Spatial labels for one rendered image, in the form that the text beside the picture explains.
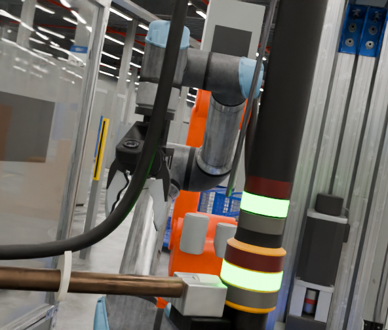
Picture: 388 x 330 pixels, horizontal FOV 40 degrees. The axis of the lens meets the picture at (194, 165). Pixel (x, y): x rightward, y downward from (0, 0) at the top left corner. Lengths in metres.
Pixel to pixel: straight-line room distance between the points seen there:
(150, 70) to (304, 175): 0.51
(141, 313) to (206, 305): 0.82
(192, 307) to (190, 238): 3.86
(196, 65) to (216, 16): 3.36
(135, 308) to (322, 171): 0.52
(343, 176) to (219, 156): 0.29
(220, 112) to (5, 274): 0.81
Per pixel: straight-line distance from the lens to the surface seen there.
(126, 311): 1.19
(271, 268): 0.38
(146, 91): 0.92
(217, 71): 1.02
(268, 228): 0.37
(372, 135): 1.27
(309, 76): 0.38
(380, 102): 1.28
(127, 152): 0.85
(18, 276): 0.34
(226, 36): 4.35
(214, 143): 1.19
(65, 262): 0.34
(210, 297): 0.37
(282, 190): 0.37
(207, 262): 4.33
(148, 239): 1.25
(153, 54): 0.93
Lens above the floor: 1.65
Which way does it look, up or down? 3 degrees down
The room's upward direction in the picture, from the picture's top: 10 degrees clockwise
